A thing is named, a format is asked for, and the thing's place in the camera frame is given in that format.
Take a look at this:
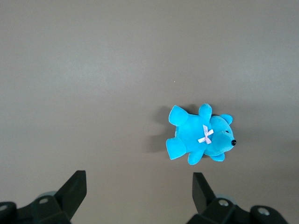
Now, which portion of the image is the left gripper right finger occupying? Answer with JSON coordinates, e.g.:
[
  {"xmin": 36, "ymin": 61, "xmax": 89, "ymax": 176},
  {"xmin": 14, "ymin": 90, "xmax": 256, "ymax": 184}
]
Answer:
[{"xmin": 186, "ymin": 172, "xmax": 290, "ymax": 224}]

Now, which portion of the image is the blue plush teddy bear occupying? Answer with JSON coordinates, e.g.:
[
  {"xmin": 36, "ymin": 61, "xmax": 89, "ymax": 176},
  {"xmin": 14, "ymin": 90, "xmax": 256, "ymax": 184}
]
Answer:
[{"xmin": 165, "ymin": 103, "xmax": 237, "ymax": 166}]

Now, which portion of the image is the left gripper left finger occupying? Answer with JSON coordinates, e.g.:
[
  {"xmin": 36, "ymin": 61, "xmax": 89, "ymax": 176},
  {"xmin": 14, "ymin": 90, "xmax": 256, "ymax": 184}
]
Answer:
[{"xmin": 0, "ymin": 170, "xmax": 88, "ymax": 224}]

